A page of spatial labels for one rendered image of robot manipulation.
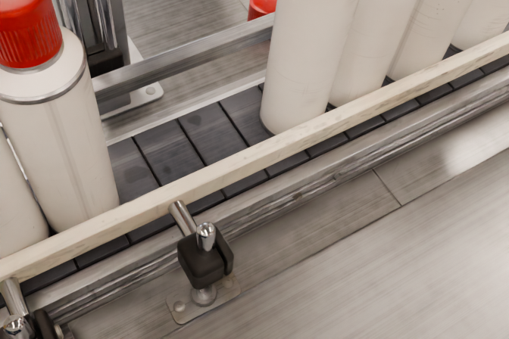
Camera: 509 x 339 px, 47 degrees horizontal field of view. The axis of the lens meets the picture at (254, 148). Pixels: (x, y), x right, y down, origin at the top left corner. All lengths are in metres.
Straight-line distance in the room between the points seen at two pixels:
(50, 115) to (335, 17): 0.18
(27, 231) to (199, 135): 0.15
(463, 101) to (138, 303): 0.32
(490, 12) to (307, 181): 0.21
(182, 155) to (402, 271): 0.18
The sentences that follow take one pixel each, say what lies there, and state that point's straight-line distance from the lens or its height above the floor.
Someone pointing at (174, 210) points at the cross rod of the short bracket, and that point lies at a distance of 0.40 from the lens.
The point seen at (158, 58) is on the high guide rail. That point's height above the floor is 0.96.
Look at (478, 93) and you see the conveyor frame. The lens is 0.56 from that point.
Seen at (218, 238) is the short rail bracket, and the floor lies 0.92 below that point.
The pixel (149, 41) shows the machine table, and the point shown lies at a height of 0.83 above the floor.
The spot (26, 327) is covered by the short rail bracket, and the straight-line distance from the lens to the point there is 0.35.
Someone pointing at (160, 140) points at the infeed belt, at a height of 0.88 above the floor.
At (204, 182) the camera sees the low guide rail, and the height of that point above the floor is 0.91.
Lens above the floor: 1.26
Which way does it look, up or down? 56 degrees down
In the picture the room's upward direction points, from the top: 9 degrees clockwise
